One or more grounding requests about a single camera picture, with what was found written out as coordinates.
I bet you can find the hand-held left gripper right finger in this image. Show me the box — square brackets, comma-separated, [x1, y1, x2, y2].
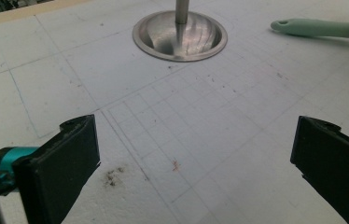
[289, 115, 349, 224]

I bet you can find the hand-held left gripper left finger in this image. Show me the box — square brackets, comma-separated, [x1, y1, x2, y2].
[0, 114, 102, 224]

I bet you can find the round metal stand base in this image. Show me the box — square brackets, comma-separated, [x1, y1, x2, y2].
[132, 10, 229, 63]

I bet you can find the metal stand pole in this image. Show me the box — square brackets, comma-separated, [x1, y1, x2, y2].
[174, 0, 191, 25]

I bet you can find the mint green utensil handle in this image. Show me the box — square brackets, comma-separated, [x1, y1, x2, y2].
[270, 18, 349, 39]

